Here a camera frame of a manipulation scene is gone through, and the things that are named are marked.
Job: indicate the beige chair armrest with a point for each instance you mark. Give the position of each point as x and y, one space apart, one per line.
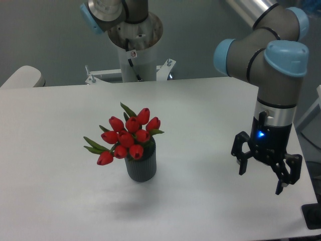
25 77

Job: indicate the white furniture at right edge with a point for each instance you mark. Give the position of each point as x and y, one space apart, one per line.
310 114

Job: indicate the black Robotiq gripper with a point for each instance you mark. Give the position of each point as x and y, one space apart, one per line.
267 145

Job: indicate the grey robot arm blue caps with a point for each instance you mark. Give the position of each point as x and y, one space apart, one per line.
272 58

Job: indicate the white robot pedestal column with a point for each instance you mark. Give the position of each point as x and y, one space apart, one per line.
142 61

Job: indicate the red tulip bouquet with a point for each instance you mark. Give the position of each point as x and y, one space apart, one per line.
131 138

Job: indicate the black device at table edge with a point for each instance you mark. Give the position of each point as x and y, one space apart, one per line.
311 214

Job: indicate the white pedestal base bracket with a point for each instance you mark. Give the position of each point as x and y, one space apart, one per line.
163 73

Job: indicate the dark grey ribbed vase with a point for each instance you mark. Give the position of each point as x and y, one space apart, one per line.
143 169

